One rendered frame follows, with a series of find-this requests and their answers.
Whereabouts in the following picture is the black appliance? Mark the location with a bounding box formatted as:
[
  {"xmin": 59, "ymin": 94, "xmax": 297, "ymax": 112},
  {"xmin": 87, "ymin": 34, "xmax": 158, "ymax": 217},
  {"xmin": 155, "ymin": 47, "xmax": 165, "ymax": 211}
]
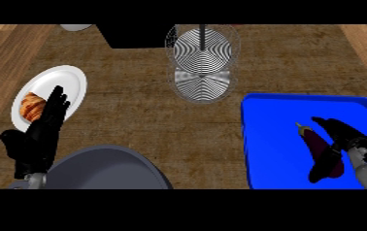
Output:
[{"xmin": 96, "ymin": 23, "xmax": 180, "ymax": 50}]

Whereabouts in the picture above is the white bowl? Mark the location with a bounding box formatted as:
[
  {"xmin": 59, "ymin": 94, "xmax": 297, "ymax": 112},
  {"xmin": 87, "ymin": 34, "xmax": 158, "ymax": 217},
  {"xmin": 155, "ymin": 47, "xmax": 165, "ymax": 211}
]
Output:
[{"xmin": 59, "ymin": 23, "xmax": 96, "ymax": 33}]

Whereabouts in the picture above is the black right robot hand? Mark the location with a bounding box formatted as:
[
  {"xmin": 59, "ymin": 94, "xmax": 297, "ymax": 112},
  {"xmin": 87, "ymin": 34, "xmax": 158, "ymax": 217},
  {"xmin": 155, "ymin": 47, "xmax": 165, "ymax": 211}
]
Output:
[{"xmin": 306, "ymin": 115, "xmax": 367, "ymax": 184}]

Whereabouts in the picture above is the blue tray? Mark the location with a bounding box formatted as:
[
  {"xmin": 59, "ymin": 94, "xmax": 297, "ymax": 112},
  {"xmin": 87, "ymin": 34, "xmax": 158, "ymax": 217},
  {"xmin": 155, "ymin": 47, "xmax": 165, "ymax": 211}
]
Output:
[{"xmin": 239, "ymin": 92, "xmax": 367, "ymax": 190}]

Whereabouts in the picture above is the dark purple eggplant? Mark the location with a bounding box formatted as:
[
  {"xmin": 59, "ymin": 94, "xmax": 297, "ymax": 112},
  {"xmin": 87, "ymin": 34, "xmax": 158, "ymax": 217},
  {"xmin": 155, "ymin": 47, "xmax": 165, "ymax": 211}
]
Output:
[{"xmin": 294, "ymin": 121, "xmax": 346, "ymax": 181}]

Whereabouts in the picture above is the golden croissant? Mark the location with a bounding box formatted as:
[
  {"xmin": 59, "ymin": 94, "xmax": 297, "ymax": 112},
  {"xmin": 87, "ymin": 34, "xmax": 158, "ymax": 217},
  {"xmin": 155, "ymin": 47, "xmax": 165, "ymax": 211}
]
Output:
[{"xmin": 19, "ymin": 91, "xmax": 50, "ymax": 123}]

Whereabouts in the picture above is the white plate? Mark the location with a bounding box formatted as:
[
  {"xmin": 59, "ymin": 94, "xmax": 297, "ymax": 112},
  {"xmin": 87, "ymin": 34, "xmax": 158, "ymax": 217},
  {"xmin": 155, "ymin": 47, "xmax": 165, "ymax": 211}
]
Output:
[{"xmin": 10, "ymin": 64, "xmax": 89, "ymax": 134}]

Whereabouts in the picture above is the dark grey round pan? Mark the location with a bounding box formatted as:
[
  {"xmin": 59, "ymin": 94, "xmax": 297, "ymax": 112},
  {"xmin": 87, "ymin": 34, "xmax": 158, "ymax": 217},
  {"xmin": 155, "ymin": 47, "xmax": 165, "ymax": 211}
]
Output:
[{"xmin": 43, "ymin": 144, "xmax": 174, "ymax": 190}]

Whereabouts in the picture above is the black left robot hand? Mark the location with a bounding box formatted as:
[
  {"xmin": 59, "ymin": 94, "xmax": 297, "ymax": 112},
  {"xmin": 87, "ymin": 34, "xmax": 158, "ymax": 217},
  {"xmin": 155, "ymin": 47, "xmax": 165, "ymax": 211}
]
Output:
[{"xmin": 0, "ymin": 84, "xmax": 71, "ymax": 181}]

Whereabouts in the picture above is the brown woven mat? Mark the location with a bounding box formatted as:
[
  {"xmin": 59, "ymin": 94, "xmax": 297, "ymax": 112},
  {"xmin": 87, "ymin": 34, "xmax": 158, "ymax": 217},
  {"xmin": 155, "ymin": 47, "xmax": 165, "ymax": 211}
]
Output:
[{"xmin": 0, "ymin": 23, "xmax": 367, "ymax": 190}]

